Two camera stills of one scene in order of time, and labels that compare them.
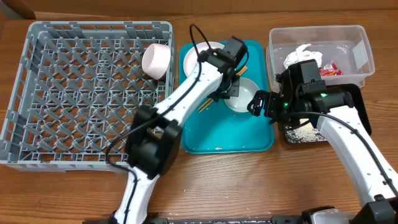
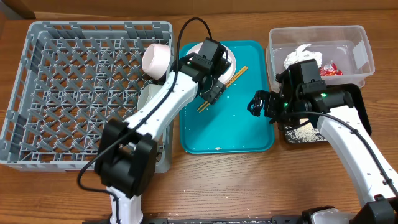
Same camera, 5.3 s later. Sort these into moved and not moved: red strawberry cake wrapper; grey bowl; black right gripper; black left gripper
Moved: black left gripper; grey bowl
Not moved: red strawberry cake wrapper; black right gripper
